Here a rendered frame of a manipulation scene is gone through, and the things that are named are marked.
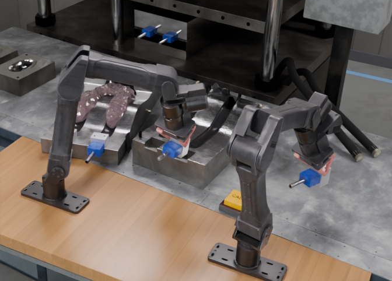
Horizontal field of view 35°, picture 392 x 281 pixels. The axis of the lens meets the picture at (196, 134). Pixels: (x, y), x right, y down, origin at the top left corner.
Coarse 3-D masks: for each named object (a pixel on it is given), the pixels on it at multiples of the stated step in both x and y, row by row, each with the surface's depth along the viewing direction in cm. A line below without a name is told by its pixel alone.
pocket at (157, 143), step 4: (148, 140) 197; (152, 140) 198; (156, 140) 197; (160, 140) 196; (144, 144) 194; (148, 144) 197; (152, 144) 199; (156, 144) 198; (160, 144) 197; (148, 148) 195; (152, 148) 197; (156, 148) 197
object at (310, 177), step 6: (312, 168) 177; (324, 168) 176; (330, 168) 176; (300, 174) 176; (306, 174) 175; (312, 174) 175; (318, 174) 175; (300, 180) 174; (306, 180) 174; (312, 180) 174; (318, 180) 176; (324, 180) 177; (294, 186) 172; (312, 186) 175; (318, 186) 177
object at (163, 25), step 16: (144, 16) 274; (160, 16) 270; (176, 16) 270; (192, 16) 270; (160, 32) 273; (176, 32) 269; (192, 32) 271; (208, 32) 284; (224, 32) 299; (144, 48) 282; (160, 48) 277; (176, 48) 273; (192, 48) 276
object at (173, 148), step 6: (168, 144) 183; (174, 144) 184; (180, 144) 184; (162, 150) 183; (168, 150) 182; (174, 150) 181; (180, 150) 184; (186, 150) 187; (162, 156) 179; (174, 156) 182; (180, 156) 186
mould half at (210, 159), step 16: (208, 96) 214; (224, 96) 214; (208, 112) 209; (240, 112) 207; (224, 128) 204; (208, 144) 196; (224, 144) 197; (144, 160) 197; (160, 160) 194; (176, 160) 190; (192, 160) 187; (208, 160) 188; (224, 160) 198; (176, 176) 193; (192, 176) 190; (208, 176) 190
